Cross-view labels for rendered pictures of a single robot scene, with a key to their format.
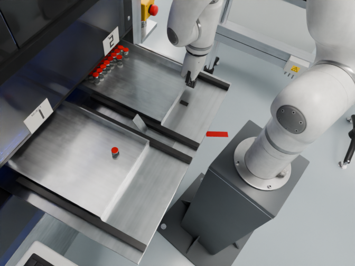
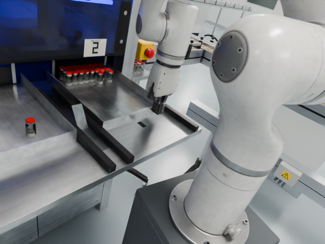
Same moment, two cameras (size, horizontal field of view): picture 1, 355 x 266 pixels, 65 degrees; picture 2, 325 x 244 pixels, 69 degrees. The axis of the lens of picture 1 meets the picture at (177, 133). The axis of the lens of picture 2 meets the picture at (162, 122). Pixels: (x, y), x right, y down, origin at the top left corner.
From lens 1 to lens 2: 0.45 m
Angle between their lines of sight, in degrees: 30
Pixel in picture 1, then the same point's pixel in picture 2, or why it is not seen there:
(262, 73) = not seen: hidden behind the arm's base
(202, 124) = (150, 146)
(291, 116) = (228, 45)
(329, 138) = not seen: outside the picture
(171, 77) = (141, 104)
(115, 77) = (88, 87)
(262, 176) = (200, 223)
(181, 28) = (146, 8)
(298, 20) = (296, 144)
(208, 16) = (179, 14)
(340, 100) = (308, 38)
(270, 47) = not seen: hidden behind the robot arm
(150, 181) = (47, 171)
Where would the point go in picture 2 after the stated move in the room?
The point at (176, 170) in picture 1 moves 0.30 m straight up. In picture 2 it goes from (89, 173) to (103, 40)
